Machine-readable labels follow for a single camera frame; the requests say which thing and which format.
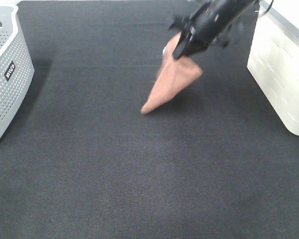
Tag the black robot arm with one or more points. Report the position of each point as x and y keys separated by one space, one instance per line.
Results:
x=208 y=25

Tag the brown towel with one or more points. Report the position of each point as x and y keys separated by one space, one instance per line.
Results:
x=172 y=77

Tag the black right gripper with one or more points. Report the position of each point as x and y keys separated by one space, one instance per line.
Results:
x=209 y=25

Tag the white storage box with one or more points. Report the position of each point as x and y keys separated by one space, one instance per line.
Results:
x=274 y=58

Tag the grey perforated laundry basket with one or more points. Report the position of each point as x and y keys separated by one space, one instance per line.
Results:
x=16 y=68

